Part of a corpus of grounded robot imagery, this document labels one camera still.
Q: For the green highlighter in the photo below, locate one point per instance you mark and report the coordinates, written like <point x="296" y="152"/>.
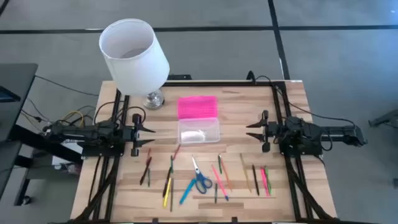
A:
<point x="268" y="181"/>

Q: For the thick black marker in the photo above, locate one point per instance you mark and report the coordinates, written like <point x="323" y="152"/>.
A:
<point x="145" y="170"/>

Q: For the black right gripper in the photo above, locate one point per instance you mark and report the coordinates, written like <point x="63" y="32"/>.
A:
<point x="266" y="132"/>

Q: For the black desk caster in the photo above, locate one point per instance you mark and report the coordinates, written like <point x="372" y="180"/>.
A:
<point x="26" y="200"/>

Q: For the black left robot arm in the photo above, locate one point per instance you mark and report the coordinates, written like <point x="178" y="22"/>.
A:
<point x="93" y="130"/>

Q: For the white cardboard box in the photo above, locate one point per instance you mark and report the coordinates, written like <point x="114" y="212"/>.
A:
<point x="66" y="152"/>

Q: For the blue clip-on pen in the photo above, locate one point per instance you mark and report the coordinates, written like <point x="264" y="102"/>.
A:
<point x="187" y="191"/>

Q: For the white shade silver table lamp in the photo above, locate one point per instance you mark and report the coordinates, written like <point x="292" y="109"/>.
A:
<point x="133" y="56"/>

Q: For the black power strip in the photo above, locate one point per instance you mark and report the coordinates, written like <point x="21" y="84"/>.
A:
<point x="179" y="76"/>

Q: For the black desk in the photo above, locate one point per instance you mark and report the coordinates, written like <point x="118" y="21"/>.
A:
<point x="15" y="81"/>

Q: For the clear box with pink lid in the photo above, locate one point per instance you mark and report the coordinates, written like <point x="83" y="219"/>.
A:
<point x="197" y="107"/>

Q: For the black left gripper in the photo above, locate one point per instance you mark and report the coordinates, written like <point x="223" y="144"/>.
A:
<point x="136" y="135"/>

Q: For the pink highlighter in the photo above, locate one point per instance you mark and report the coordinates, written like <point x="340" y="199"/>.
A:
<point x="264" y="181"/>

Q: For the yellow highlighter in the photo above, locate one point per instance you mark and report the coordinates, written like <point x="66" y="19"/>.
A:
<point x="167" y="193"/>

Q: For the yellow wooden pencil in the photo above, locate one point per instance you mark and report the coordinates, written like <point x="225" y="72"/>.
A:
<point x="245" y="173"/>

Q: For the dark red crayon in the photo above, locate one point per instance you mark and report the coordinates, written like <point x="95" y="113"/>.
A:
<point x="149" y="154"/>

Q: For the orange pencil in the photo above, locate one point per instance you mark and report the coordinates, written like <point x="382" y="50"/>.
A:
<point x="226" y="173"/>

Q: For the grey pencil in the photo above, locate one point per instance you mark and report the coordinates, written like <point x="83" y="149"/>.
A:
<point x="171" y="199"/>

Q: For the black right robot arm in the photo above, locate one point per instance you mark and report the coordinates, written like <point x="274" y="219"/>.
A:
<point x="311" y="130"/>

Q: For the grey metal stand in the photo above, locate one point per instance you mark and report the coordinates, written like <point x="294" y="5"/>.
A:
<point x="385" y="119"/>

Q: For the dark tablet screen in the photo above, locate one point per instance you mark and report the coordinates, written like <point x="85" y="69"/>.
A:
<point x="7" y="95"/>

